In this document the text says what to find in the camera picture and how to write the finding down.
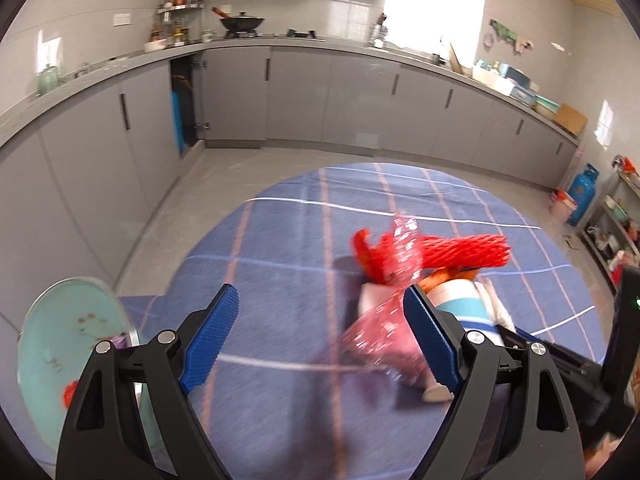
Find leaning chopping board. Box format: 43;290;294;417
448;42;473;77

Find grey lower cabinets with counter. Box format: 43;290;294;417
0;37;583;311

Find teal trash bin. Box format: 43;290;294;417
17;275;168;466

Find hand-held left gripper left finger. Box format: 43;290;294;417
55;284;240;480

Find black wok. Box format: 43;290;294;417
212;6;265;32

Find white and red bucket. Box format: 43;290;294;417
551;189;578;225

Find wooden board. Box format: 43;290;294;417
554;104;588;136

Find green basin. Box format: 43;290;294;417
532;95;562;116

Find blue gas cylinder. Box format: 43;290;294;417
567;162;600;227

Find wall hooks with cloths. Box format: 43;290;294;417
489;19;535;55

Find gas stove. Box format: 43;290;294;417
222;29;318;41

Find blue plaid tablecloth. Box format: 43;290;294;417
117;162;618;480

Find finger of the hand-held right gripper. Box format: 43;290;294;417
500;327;608;426

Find metal spice rack with bottles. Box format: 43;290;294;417
150;0;206;46

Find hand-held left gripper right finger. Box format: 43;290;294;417
403;285;586;480

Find small red mesh net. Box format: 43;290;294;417
352;227;512;281

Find utensil holder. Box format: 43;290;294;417
370;12;391;50

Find pink plastic bag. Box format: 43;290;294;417
335;212;436;386

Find orange wrapper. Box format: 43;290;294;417
425;267;476;288

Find small white box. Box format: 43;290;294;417
359;282;401;316

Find blue container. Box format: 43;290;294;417
171;91;187;153

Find blue storage box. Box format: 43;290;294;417
500;62;541;106

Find bright window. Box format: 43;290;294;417
382;0;487;56

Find white basin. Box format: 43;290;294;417
471;66;516;97

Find green teapot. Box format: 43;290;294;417
36;64;61;95

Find metal shelf rack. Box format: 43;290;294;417
580;155;640;286

